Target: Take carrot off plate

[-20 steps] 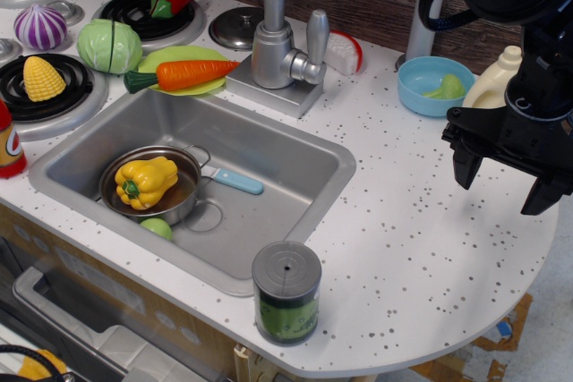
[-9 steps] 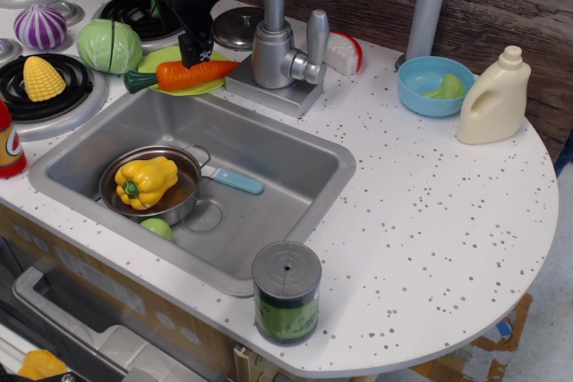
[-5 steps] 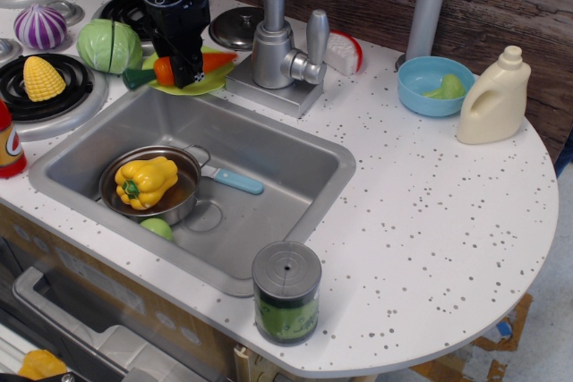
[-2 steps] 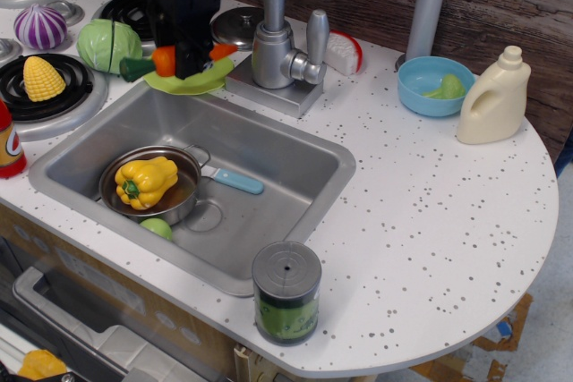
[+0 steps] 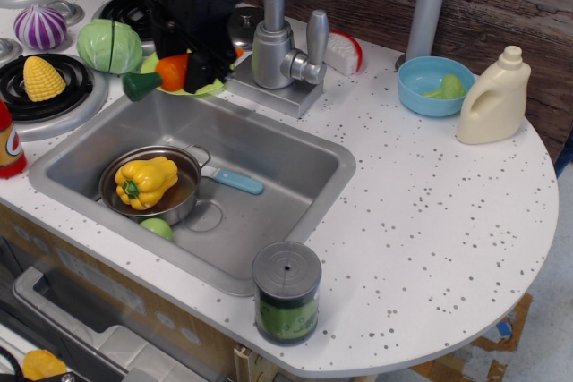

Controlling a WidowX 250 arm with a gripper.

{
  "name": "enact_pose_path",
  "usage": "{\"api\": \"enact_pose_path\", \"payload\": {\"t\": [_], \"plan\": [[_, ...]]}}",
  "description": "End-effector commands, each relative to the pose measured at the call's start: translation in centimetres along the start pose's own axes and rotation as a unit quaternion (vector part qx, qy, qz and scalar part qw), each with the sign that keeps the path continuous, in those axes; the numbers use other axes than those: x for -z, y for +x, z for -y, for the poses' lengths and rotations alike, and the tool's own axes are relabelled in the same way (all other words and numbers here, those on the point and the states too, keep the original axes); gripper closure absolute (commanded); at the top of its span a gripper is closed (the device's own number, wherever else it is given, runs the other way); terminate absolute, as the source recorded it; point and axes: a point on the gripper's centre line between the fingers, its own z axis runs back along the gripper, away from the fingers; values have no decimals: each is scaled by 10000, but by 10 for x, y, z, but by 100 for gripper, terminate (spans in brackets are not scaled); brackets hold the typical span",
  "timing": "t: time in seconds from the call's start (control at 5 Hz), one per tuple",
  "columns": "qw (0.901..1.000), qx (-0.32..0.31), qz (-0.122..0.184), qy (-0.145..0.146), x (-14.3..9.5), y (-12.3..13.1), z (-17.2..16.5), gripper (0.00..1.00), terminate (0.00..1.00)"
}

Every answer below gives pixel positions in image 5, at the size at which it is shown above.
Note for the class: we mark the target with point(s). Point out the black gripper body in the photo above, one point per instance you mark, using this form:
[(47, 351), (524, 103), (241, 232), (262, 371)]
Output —
[(204, 25)]

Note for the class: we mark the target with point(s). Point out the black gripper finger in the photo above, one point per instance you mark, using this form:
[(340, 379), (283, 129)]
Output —
[(200, 74), (168, 39)]

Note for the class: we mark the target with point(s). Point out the orange toy carrot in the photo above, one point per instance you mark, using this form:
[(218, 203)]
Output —
[(169, 74)]

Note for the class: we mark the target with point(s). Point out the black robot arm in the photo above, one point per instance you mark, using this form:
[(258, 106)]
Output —
[(197, 28)]

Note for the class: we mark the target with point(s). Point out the light green plate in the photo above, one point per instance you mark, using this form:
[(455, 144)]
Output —
[(148, 65)]

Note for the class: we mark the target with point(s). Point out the silver pot lid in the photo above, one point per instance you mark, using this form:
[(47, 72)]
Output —
[(242, 25)]

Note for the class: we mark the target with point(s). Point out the back right stove burner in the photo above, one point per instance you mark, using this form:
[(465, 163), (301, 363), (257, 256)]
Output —
[(134, 13)]

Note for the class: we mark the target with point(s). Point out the green toy cabbage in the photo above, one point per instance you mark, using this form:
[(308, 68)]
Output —
[(109, 46)]

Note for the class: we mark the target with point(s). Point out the silver faucet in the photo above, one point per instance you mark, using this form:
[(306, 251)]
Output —
[(277, 74)]

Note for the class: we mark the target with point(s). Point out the front left stove burner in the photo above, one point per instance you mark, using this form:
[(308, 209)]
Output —
[(84, 95)]

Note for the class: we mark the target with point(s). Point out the silver stove knob middle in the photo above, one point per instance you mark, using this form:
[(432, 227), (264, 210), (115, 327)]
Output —
[(72, 13)]

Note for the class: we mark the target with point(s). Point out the silver stove knob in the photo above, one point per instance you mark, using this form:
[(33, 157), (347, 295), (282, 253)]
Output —
[(72, 13), (9, 50)]

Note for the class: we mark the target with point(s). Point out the yellow toy bell pepper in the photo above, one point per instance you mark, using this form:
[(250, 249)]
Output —
[(141, 184)]

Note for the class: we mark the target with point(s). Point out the purple toy onion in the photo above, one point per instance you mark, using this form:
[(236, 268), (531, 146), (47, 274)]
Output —
[(40, 27)]

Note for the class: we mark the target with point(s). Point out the yellow toy corn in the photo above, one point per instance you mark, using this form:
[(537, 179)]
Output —
[(41, 80)]

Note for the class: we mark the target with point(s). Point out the small metal pot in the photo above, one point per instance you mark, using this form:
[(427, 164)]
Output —
[(177, 202)]

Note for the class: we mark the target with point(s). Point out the white red cheese wedge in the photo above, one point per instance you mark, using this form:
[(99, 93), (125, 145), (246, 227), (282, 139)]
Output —
[(343, 53)]

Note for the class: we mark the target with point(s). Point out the silver stove knob left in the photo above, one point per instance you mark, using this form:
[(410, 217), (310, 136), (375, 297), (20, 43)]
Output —
[(9, 50)]

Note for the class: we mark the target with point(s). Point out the green toy ball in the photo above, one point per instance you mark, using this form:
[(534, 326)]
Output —
[(158, 227)]

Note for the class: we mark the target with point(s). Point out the silver sink basin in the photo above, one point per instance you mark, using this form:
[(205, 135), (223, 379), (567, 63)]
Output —
[(302, 176)]

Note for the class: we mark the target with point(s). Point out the red ketchup bottle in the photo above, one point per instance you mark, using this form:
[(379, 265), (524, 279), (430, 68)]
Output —
[(13, 160)]

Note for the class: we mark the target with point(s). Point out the grey green can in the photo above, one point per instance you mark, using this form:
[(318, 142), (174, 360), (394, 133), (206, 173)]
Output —
[(286, 278)]

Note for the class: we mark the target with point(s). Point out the light blue bowl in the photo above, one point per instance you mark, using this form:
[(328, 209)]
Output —
[(425, 73)]

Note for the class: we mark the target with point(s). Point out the grey vertical pole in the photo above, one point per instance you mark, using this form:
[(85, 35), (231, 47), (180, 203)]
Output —
[(423, 30)]

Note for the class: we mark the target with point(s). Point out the light green toy vegetable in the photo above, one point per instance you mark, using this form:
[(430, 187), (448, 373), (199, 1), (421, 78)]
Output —
[(451, 87)]

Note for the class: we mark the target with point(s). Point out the cream detergent bottle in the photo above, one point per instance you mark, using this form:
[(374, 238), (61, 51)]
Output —
[(495, 105)]

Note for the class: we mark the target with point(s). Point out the yellow object bottom left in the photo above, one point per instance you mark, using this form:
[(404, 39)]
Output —
[(39, 364)]

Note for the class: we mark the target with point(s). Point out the blue handled spatula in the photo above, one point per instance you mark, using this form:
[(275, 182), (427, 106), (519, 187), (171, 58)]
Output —
[(233, 179)]

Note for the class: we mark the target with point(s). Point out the silver oven door handle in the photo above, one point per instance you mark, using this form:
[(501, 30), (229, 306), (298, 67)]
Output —
[(71, 319)]

